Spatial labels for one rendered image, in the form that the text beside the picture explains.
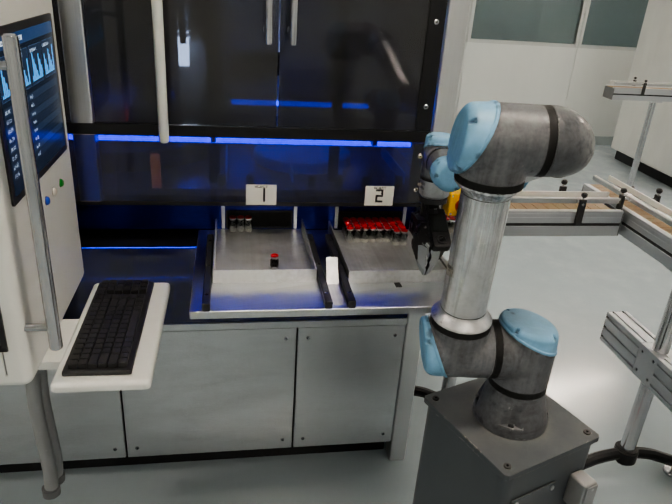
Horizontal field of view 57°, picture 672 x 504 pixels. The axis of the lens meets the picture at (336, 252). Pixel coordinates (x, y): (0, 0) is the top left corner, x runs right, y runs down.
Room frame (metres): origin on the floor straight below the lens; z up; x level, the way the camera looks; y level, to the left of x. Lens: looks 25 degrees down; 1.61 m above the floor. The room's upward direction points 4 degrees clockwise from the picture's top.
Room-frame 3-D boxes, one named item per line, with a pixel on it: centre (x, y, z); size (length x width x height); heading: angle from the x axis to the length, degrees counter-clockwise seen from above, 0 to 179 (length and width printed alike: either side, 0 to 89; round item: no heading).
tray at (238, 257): (1.54, 0.20, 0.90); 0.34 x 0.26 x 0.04; 11
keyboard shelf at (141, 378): (1.23, 0.54, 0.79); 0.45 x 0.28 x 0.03; 10
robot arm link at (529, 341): (1.03, -0.38, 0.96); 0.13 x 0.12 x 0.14; 93
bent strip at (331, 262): (1.35, 0.00, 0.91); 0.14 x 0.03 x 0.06; 11
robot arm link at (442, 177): (1.35, -0.25, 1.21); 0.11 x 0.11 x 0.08; 3
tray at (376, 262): (1.59, -0.13, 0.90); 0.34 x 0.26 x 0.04; 11
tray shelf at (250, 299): (1.50, 0.02, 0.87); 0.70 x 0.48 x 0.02; 101
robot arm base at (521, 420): (1.03, -0.38, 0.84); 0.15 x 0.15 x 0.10
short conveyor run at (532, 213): (1.96, -0.61, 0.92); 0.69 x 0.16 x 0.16; 101
